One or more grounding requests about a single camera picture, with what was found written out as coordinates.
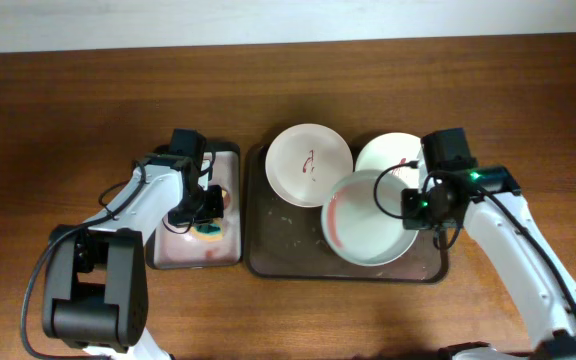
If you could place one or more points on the green yellow sponge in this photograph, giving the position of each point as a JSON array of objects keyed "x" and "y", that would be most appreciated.
[{"x": 207, "y": 226}]

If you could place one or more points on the large brown serving tray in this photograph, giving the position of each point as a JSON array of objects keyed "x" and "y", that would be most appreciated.
[{"x": 283, "y": 241}]

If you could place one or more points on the white plate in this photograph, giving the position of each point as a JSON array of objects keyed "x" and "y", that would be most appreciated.
[
  {"x": 304, "y": 162},
  {"x": 388, "y": 150}
]

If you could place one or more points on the small black sponge tray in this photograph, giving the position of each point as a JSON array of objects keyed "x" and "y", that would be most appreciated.
[{"x": 173, "y": 247}]

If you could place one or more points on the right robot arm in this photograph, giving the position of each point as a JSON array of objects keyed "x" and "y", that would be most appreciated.
[{"x": 488, "y": 205}]

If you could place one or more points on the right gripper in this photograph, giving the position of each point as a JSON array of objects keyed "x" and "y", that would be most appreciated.
[{"x": 411, "y": 222}]

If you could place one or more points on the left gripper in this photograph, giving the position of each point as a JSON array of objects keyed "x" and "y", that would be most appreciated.
[{"x": 214, "y": 211}]

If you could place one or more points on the pale green front plate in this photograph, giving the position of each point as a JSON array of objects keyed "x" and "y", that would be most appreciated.
[{"x": 363, "y": 228}]

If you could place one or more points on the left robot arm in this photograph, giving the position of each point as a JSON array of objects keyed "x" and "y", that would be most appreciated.
[{"x": 95, "y": 294}]

